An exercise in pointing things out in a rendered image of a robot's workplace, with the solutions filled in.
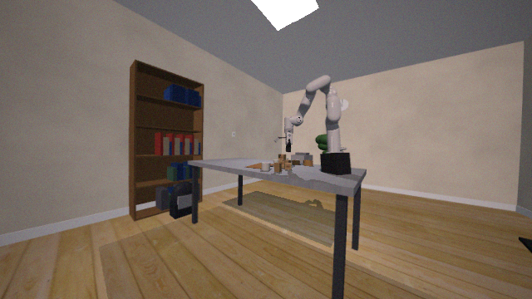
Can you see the brown flat rectangular board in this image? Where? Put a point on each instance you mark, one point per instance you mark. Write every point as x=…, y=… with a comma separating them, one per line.
x=255, y=166

